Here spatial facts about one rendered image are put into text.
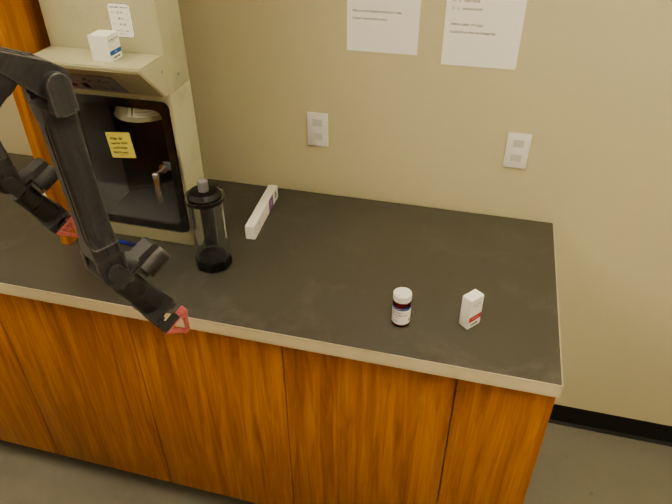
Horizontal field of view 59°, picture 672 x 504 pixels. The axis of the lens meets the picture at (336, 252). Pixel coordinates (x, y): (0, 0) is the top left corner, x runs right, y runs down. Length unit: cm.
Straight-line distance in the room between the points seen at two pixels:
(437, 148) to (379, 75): 29
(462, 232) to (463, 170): 21
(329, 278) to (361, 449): 50
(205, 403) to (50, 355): 51
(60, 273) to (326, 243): 76
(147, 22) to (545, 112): 111
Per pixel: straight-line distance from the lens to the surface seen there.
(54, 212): 174
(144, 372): 189
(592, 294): 222
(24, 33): 179
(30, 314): 197
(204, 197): 160
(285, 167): 210
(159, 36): 159
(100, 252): 121
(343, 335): 149
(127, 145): 175
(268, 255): 177
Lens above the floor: 196
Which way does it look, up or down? 35 degrees down
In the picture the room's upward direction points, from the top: straight up
